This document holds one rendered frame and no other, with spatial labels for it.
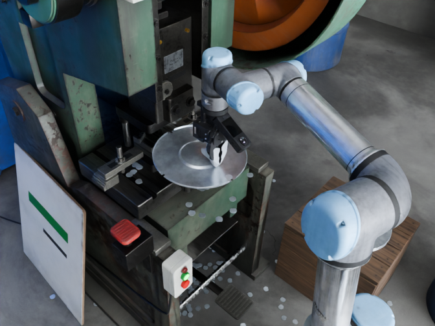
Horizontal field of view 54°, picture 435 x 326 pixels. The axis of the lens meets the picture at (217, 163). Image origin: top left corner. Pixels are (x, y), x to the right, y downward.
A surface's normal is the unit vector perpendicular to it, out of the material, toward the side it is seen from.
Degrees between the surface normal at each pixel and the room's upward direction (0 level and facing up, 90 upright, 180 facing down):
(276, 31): 90
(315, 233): 82
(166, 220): 0
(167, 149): 2
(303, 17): 90
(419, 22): 90
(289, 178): 0
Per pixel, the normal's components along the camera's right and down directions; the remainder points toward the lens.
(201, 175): 0.06, -0.73
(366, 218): 0.39, -0.11
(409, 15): -0.66, 0.48
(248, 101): 0.51, 0.58
